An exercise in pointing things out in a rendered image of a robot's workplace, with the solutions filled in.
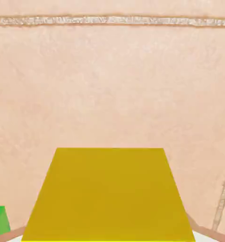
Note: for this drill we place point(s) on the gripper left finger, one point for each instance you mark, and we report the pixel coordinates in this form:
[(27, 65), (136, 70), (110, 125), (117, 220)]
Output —
[(12, 236)]

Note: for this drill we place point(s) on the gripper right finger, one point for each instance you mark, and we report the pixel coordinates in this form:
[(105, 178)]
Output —
[(209, 236)]

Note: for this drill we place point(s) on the small yellow cube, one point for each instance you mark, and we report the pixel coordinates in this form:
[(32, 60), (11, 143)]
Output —
[(110, 198)]

